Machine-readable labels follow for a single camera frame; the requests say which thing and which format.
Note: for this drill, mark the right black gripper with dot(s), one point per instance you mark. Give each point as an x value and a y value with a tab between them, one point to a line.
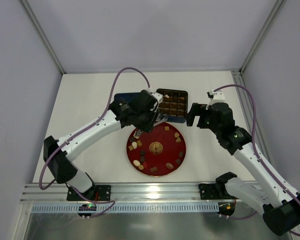
198	118

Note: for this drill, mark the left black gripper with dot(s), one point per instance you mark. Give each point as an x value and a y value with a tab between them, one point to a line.
153	120

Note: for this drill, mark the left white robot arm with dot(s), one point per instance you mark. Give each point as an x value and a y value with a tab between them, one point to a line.
59	154

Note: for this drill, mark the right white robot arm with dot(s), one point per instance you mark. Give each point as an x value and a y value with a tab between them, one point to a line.
277	201

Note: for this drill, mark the blue chocolate tin box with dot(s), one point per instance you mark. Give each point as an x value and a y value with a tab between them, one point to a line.
176	106

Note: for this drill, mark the brown oval chocolate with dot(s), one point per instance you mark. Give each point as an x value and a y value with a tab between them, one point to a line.
169	166

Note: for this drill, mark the blue tin lid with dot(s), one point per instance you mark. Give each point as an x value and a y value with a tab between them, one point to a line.
127	97

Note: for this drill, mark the red round plate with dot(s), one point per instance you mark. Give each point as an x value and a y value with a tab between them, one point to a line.
149	153

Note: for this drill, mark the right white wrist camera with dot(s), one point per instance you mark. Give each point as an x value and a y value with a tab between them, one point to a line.
215	97

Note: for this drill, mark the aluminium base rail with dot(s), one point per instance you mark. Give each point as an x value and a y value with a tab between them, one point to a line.
120	192

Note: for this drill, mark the slotted cable duct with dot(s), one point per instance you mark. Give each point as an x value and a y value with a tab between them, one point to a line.
121	207

